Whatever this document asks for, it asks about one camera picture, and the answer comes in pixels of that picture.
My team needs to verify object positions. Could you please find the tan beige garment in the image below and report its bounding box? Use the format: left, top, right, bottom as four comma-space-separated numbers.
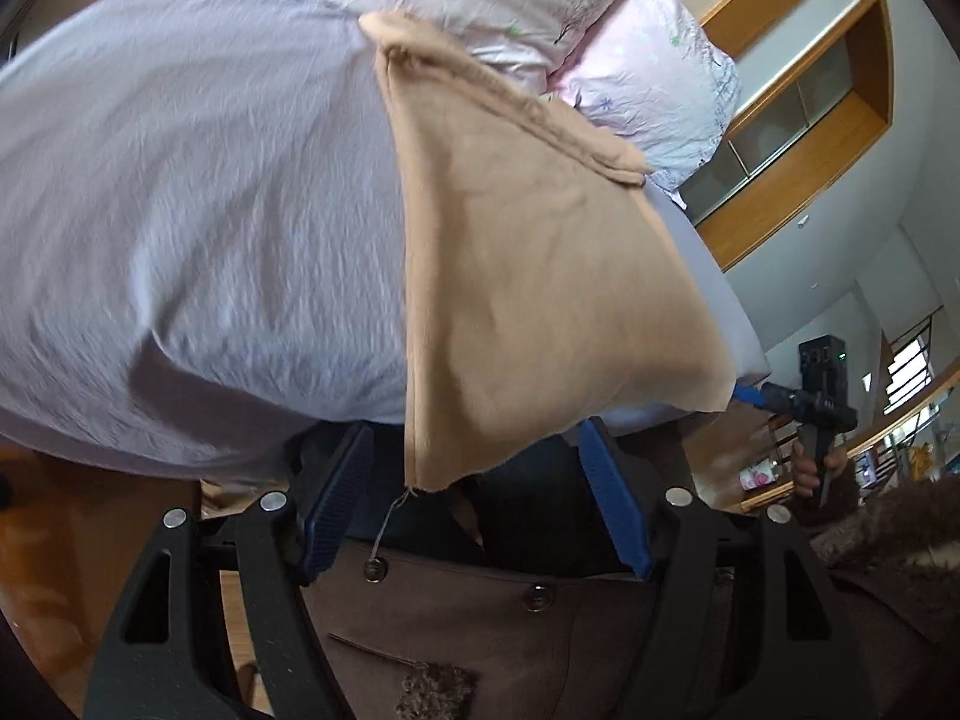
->
359, 11, 736, 491

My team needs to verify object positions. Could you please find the pink floral lower pillow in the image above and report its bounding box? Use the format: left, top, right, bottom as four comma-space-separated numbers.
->
548, 0, 742, 192

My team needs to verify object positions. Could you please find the wooden framed window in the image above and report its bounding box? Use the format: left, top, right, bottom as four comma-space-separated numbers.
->
680, 0, 895, 270

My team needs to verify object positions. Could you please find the brown buttoned coat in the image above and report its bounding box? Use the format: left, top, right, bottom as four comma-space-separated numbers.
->
304, 426, 958, 718

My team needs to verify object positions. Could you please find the lavender bed sheet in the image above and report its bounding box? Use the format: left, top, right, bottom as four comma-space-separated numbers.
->
2, 0, 768, 479

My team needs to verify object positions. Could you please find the person's right hand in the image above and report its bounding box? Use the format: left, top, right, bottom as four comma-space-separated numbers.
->
791, 440, 848, 497

